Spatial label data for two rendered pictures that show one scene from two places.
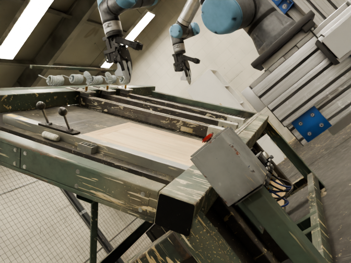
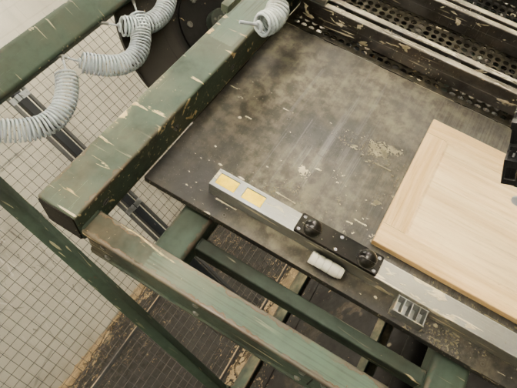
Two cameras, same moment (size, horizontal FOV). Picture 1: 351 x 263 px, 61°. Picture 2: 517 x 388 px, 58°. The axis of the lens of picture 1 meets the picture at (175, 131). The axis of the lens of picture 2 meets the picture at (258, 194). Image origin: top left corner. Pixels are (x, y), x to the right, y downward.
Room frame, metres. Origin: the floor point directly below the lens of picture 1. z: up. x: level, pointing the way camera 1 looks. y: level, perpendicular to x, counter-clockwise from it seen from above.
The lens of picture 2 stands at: (0.55, -0.05, 1.96)
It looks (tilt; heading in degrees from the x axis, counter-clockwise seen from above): 22 degrees down; 35
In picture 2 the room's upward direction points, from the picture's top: 42 degrees counter-clockwise
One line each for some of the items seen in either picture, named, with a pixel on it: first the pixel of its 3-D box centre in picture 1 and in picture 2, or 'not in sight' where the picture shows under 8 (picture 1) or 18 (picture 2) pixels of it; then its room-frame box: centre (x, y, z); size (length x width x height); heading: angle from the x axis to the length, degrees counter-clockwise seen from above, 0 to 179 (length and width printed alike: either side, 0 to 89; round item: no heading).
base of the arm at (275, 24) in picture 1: (270, 31); not in sight; (0.99, -0.46, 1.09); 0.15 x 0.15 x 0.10
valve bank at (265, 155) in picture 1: (262, 175); not in sight; (1.29, -0.17, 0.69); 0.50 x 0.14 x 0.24; 157
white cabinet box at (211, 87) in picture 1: (236, 120); not in sight; (5.61, -1.01, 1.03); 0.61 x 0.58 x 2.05; 158
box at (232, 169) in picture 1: (230, 165); not in sight; (0.86, -0.06, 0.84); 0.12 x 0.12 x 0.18; 67
